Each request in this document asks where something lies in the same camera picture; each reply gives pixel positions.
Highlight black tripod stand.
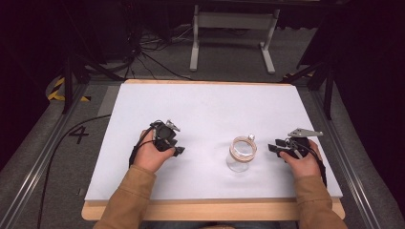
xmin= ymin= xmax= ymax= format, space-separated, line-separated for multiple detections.
xmin=280 ymin=60 xmax=336 ymax=120
xmin=60 ymin=0 xmax=125 ymax=115

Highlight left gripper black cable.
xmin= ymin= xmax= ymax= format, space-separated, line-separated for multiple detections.
xmin=36 ymin=114 xmax=157 ymax=229

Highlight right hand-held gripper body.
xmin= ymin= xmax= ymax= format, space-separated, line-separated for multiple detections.
xmin=280 ymin=127 xmax=324 ymax=160

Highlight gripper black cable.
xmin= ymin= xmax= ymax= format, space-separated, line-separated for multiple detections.
xmin=36 ymin=114 xmax=157 ymax=229
xmin=299 ymin=140 xmax=329 ymax=188

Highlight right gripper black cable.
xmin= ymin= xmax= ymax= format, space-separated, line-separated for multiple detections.
xmin=299 ymin=140 xmax=329 ymax=188

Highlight black floor cables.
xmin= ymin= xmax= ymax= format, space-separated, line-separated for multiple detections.
xmin=123 ymin=25 xmax=195 ymax=81

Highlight white metal stand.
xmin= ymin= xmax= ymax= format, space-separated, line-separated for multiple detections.
xmin=189 ymin=4 xmax=281 ymax=74

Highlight clear glass jar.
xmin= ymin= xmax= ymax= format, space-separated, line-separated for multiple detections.
xmin=225 ymin=134 xmax=258 ymax=174

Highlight white table cover sheet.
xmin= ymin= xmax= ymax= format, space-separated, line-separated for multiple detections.
xmin=84 ymin=83 xmax=344 ymax=202

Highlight person's right hand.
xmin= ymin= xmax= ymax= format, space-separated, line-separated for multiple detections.
xmin=278 ymin=138 xmax=323 ymax=179

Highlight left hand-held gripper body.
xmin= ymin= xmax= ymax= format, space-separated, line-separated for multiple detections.
xmin=150 ymin=119 xmax=181 ymax=153

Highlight person's left hand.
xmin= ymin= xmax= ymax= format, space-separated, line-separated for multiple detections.
xmin=133 ymin=128 xmax=177 ymax=174

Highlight aluminium floor rail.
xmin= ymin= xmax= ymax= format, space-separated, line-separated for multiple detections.
xmin=310 ymin=89 xmax=383 ymax=229
xmin=0 ymin=83 xmax=90 ymax=229

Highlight yellow black hazard tape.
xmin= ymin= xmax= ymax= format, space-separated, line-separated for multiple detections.
xmin=47 ymin=76 xmax=92 ymax=103

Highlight wooden table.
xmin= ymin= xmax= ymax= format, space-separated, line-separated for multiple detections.
xmin=81 ymin=78 xmax=346 ymax=221

